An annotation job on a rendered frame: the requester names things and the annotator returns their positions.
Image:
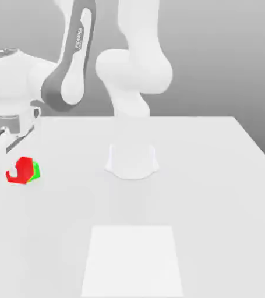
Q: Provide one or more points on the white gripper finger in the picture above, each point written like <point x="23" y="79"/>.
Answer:
<point x="13" y="169"/>

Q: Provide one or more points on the small red cube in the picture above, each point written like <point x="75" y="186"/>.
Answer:
<point x="25" y="170"/>

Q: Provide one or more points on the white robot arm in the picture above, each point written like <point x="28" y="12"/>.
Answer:
<point x="132" y="69"/>

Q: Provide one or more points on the small green cube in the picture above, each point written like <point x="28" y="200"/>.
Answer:
<point x="36" y="171"/>

